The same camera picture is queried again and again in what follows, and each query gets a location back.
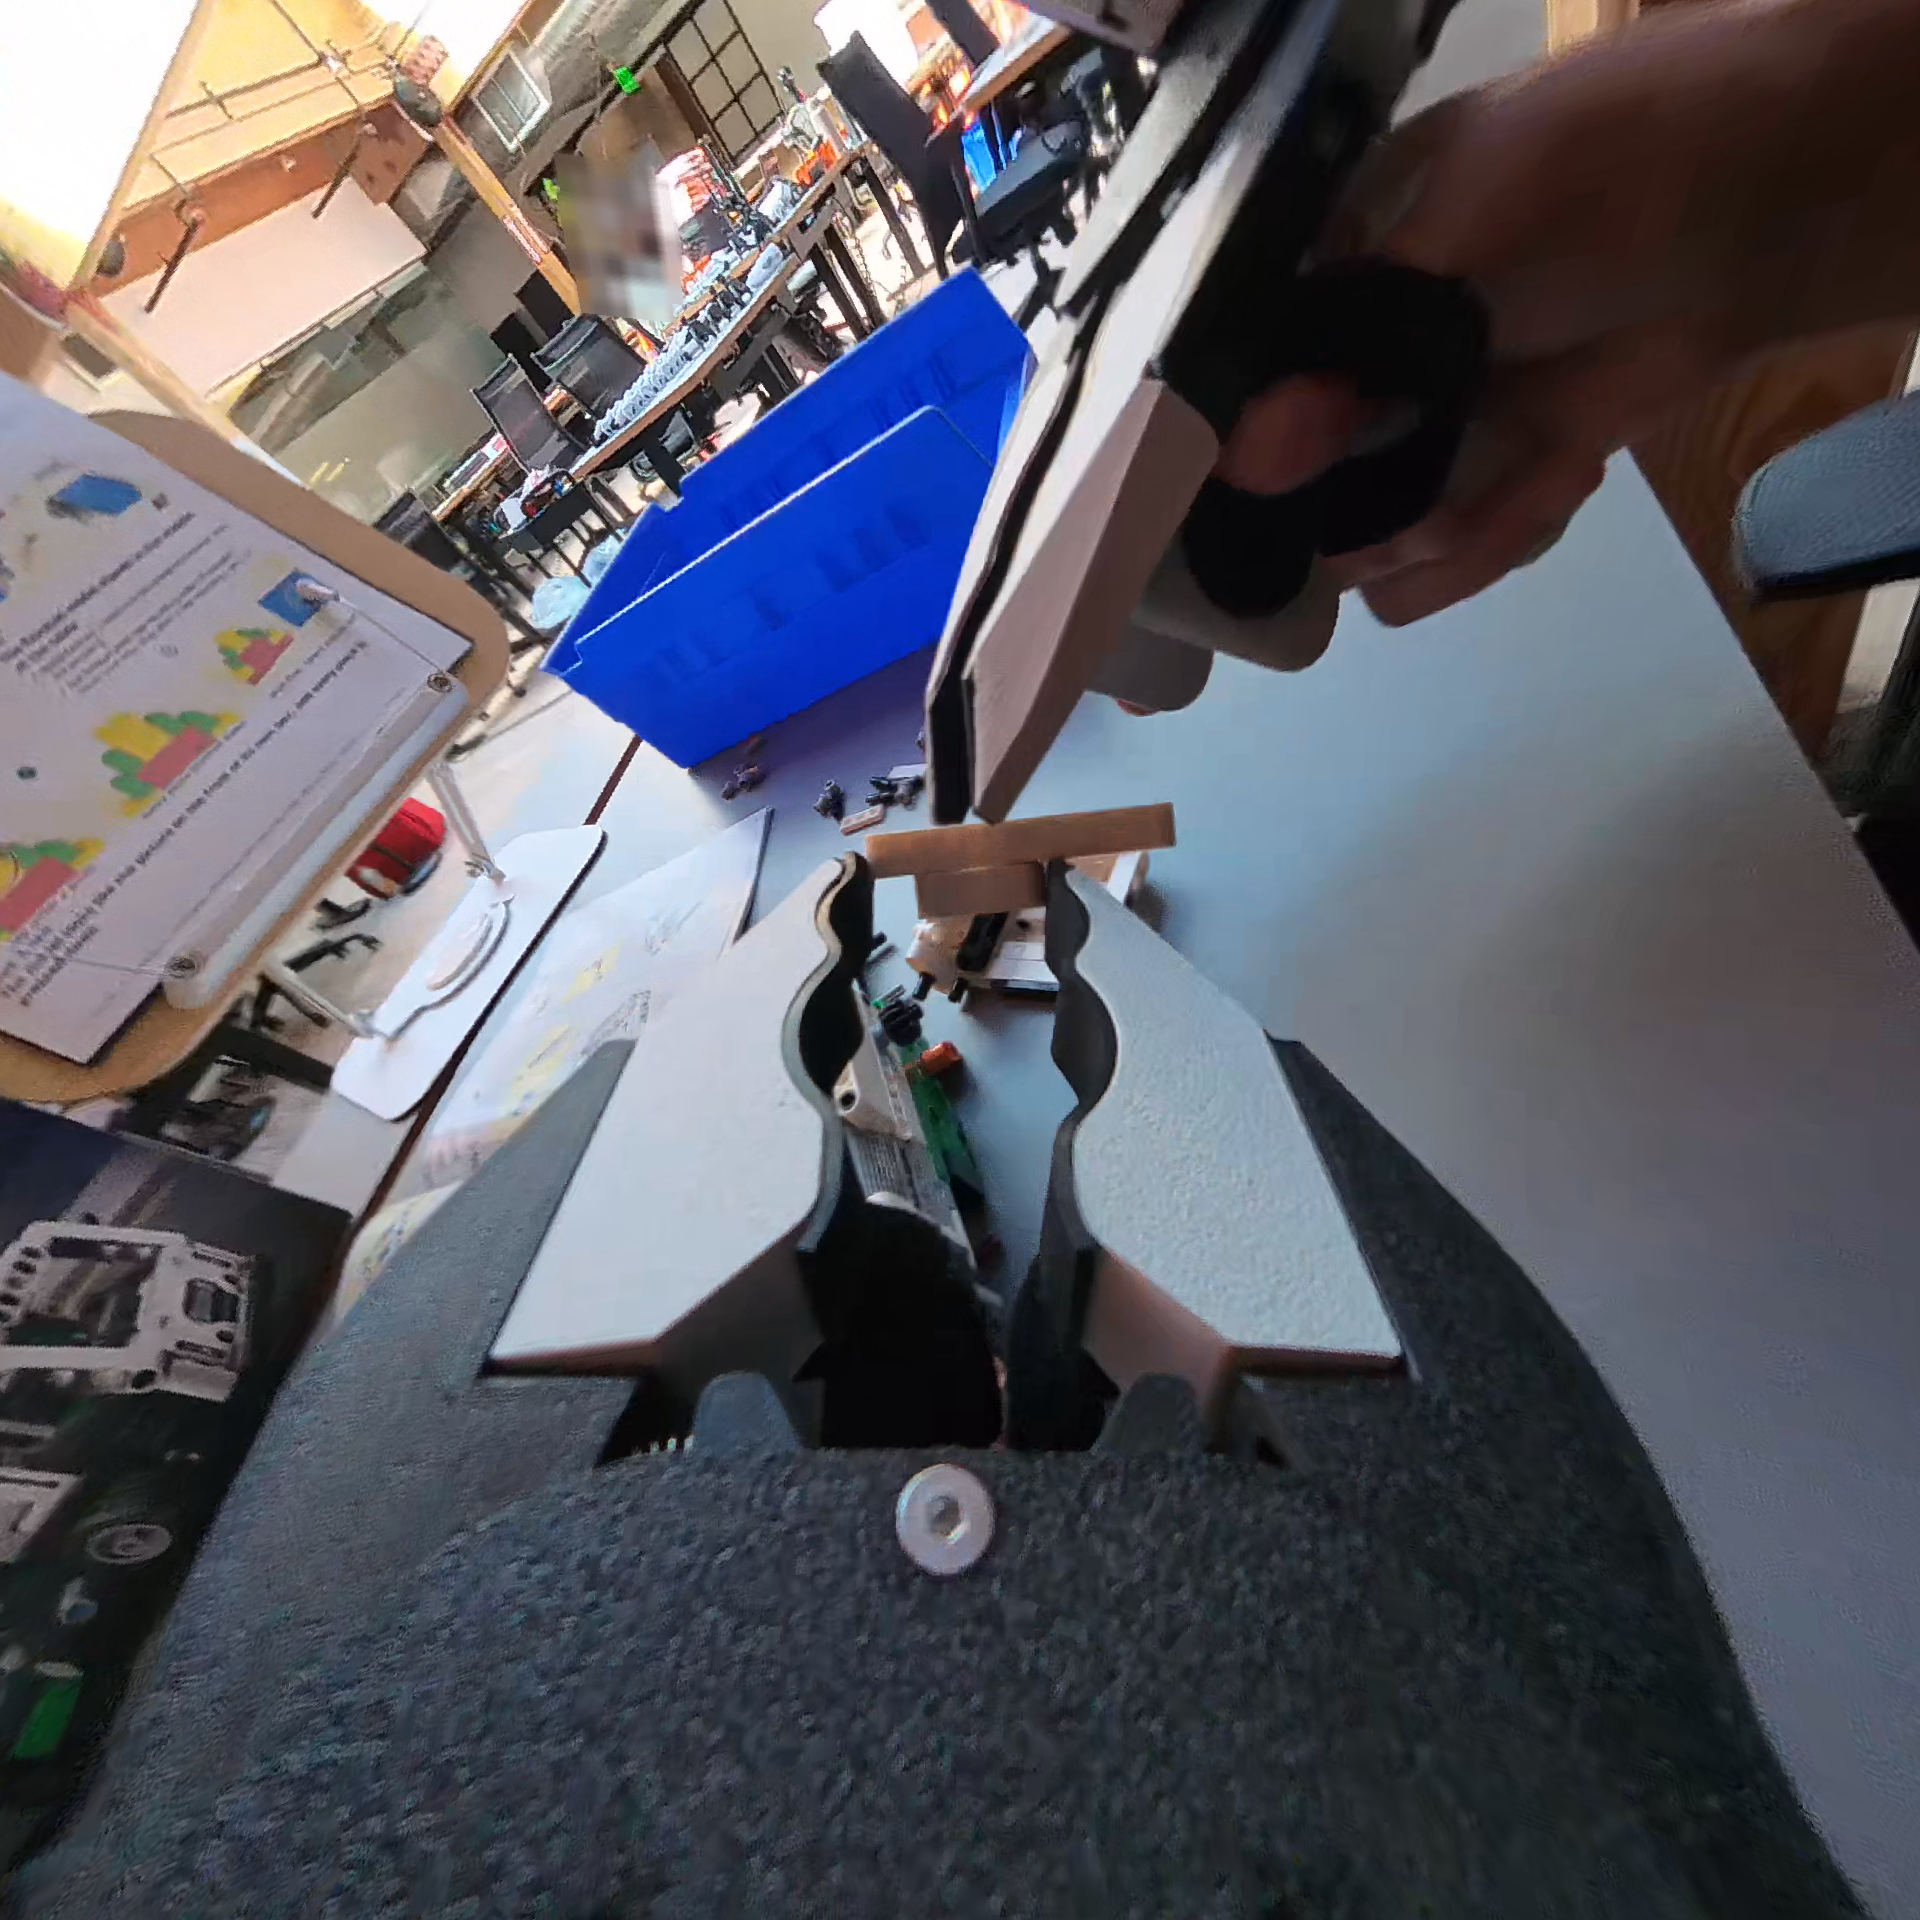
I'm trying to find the white board stand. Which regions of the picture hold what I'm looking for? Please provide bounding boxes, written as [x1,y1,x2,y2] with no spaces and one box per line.
[165,751,609,1126]

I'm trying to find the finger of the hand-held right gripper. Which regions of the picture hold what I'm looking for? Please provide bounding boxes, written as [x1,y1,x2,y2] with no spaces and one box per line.
[958,374,1221,829]
[922,279,1159,825]

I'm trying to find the lego truck model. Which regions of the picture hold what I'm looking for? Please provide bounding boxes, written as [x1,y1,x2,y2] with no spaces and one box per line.
[830,975,1008,1276]

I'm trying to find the red bag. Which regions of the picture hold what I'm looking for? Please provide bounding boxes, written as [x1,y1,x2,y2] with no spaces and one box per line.
[345,797,449,902]

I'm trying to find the blue plastic bin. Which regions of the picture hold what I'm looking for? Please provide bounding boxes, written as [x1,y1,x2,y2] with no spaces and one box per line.
[541,266,1041,770]

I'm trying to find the person's right hand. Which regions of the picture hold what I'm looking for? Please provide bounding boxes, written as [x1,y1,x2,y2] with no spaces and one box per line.
[1219,13,1801,634]

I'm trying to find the white lego subassembly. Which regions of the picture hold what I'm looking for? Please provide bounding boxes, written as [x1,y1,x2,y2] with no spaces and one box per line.
[865,804,1181,1005]

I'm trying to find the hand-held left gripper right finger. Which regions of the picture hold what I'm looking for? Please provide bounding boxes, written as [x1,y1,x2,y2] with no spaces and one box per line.
[1042,866,1408,1398]

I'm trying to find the lego set box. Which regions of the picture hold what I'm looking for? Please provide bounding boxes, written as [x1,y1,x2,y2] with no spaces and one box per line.
[0,1096,356,1855]

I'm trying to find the wooden instruction board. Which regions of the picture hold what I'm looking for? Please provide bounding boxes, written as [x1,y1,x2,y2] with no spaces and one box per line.
[0,374,514,1104]

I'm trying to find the scattered small lego pieces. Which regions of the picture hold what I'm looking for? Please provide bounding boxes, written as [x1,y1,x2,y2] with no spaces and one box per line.
[722,757,932,837]

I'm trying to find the long table with lego models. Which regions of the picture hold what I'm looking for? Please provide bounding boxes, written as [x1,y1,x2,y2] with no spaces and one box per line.
[592,136,885,482]

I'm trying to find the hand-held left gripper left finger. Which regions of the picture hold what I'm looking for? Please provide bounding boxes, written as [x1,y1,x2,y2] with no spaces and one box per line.
[484,855,881,1444]

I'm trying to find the black office chair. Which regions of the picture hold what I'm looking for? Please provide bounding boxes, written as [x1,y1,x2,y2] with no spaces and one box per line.
[1734,397,1920,602]
[532,316,650,429]
[470,359,578,478]
[816,31,1098,279]

